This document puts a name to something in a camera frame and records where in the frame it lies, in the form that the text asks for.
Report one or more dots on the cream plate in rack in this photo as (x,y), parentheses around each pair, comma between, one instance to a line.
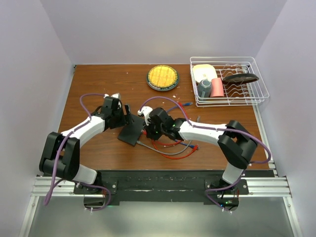
(204,71)

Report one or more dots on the black network switch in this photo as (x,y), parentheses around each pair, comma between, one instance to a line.
(131,133)

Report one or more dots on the white wire dish rack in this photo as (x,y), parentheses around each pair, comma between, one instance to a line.
(234,94)

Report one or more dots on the pink cup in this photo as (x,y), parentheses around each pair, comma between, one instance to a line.
(217,89)

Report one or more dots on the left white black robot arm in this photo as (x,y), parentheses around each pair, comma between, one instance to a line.
(61,153)

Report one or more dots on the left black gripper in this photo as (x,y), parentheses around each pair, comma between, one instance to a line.
(126,119)

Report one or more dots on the grey mug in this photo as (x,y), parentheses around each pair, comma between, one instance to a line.
(204,88)

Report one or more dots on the yellow round plate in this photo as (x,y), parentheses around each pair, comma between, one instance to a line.
(162,78)

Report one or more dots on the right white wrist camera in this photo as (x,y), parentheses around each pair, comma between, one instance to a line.
(145,113)

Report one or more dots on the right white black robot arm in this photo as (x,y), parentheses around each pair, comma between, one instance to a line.
(233,140)

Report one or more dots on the dark brown plate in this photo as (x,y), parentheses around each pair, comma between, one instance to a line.
(243,78)

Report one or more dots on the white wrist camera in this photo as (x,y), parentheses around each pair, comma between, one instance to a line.
(145,113)
(112,101)

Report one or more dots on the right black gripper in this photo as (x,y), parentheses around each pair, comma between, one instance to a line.
(149,134)

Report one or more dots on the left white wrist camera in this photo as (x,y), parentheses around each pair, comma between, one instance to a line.
(112,101)

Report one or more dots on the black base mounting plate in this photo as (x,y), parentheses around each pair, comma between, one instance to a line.
(168,186)

